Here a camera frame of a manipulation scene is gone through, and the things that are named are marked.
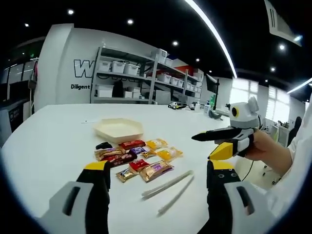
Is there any small red food packet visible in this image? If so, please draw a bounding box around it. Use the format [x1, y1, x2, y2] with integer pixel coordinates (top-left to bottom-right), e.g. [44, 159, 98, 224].
[129, 158, 150, 173]

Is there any gold and red food packet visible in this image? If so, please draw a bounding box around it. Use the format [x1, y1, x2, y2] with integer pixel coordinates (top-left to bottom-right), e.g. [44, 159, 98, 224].
[94, 147, 127, 161]

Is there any grey metal shelf rack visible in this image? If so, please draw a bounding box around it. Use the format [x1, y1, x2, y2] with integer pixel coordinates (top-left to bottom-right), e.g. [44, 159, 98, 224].
[91, 45, 204, 105]

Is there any dark grey curved object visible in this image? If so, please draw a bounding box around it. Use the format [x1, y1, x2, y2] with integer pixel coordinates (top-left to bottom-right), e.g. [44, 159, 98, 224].
[209, 110, 224, 121]

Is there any person's right hand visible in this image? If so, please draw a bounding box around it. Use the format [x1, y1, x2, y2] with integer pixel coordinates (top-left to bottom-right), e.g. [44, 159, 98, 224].
[244, 130, 293, 172]

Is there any white and yellow device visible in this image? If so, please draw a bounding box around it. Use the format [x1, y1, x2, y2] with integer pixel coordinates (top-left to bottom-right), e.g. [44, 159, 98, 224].
[167, 101, 187, 110]

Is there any dark red food packet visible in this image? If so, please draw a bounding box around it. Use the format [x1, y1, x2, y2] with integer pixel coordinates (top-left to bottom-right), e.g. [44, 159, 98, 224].
[101, 151, 138, 169]

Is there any small purple food packet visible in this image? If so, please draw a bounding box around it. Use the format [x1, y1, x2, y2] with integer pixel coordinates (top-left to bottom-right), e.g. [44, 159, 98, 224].
[130, 145, 149, 155]

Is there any black monitor on stand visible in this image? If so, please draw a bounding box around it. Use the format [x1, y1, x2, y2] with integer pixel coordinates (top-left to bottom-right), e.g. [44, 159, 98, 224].
[205, 74, 221, 111]

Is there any short ceiling light strip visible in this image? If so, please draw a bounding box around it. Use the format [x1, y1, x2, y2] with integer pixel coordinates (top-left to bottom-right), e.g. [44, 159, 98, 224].
[286, 77, 312, 95]

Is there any large gold food packet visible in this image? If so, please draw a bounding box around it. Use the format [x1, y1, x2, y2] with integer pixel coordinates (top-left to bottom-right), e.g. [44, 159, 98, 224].
[138, 160, 175, 183]

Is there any small black object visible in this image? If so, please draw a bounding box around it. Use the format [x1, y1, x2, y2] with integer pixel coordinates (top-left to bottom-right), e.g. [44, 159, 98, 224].
[95, 141, 114, 150]

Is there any cream hexagonal container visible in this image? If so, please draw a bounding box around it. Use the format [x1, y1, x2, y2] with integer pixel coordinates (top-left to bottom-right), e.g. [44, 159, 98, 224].
[93, 117, 144, 144]

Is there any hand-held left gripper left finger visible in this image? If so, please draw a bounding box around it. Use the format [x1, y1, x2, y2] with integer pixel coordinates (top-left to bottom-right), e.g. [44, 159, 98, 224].
[36, 160, 112, 234]

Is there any ceiling air vent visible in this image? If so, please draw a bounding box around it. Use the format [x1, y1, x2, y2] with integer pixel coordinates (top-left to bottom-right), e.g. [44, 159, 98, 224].
[264, 0, 304, 47]

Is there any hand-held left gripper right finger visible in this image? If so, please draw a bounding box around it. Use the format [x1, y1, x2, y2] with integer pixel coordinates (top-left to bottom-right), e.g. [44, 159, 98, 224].
[197, 159, 278, 234]

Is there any long ceiling light strip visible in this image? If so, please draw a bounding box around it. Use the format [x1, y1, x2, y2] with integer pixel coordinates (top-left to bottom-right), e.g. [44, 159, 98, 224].
[184, 0, 238, 79]

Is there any row of white storage bins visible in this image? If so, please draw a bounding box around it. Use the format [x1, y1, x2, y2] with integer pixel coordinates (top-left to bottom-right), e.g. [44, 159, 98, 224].
[97, 48, 203, 95]

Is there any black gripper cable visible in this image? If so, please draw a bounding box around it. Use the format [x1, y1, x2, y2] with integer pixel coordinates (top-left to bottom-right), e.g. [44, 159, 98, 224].
[240, 159, 254, 181]

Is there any black office chair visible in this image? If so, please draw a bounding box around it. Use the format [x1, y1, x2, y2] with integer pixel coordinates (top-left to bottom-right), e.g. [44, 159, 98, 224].
[287, 116, 303, 147]

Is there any small gold and blue food packet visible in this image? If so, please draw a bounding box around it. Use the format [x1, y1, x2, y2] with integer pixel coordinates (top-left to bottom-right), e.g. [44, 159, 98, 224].
[115, 167, 137, 183]

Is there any yellow food packet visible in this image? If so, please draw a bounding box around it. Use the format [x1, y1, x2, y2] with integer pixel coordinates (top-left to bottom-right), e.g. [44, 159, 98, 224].
[156, 146, 184, 161]
[145, 138, 169, 150]

